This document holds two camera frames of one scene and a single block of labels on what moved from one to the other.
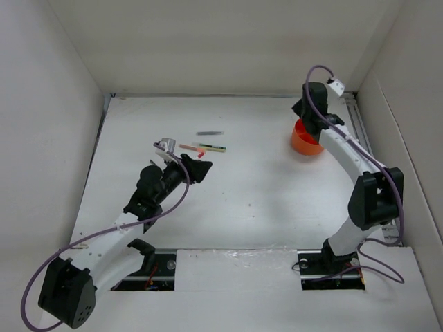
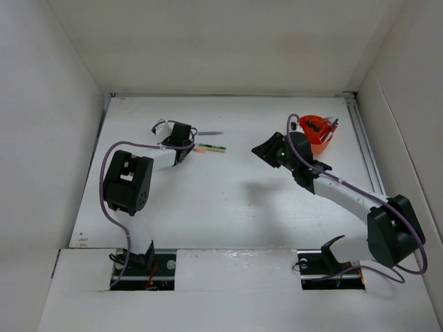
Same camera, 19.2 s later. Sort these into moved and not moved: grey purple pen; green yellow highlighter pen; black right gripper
Moved: black right gripper
Not moved: grey purple pen; green yellow highlighter pen
